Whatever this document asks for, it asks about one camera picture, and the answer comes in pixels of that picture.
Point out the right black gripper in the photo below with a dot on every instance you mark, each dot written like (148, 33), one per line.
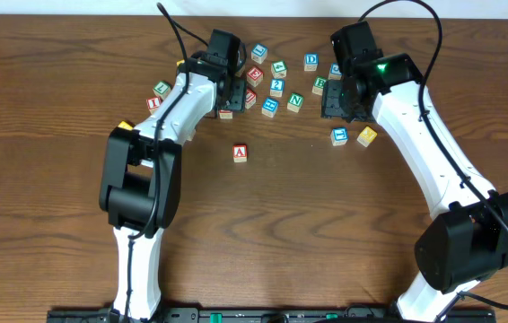
(331, 105)

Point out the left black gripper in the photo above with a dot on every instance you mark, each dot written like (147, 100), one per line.
(239, 101)

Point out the blue number 2 block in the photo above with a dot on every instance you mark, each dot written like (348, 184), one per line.
(277, 88)

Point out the red letter A block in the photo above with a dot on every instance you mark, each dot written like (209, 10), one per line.
(240, 153)

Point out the red letter I block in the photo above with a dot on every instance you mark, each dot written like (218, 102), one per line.
(153, 104)

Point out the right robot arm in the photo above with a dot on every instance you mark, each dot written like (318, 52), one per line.
(467, 240)

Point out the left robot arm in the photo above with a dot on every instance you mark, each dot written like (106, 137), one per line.
(141, 178)

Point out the red letter U block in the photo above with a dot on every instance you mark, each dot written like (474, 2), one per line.
(251, 98)

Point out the yellow block lower middle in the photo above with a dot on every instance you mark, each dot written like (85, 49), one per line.
(225, 114)

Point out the blue letter S block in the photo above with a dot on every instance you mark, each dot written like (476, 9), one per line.
(334, 72)

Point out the green letter B block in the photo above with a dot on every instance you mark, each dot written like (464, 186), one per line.
(318, 85)

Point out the red letter E block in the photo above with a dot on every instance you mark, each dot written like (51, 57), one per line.
(254, 76)

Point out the blue letter T block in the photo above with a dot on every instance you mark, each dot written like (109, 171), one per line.
(339, 136)

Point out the blue letter H block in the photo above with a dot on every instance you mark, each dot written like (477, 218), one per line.
(269, 107)

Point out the yellow block lower right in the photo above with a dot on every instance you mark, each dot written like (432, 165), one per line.
(367, 136)

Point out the green letter N block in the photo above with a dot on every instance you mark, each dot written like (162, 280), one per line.
(295, 102)

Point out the blue block top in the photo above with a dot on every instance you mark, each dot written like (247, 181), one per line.
(259, 53)

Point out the blue letter D block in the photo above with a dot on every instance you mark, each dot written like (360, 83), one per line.
(311, 62)

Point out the green number 4 block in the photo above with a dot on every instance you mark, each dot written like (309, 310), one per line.
(279, 69)

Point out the green block near left gripper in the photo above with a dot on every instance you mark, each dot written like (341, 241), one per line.
(162, 90)

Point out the yellow letter K block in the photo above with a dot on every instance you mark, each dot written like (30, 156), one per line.
(126, 125)

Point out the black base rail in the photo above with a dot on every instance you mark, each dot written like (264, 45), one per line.
(194, 315)

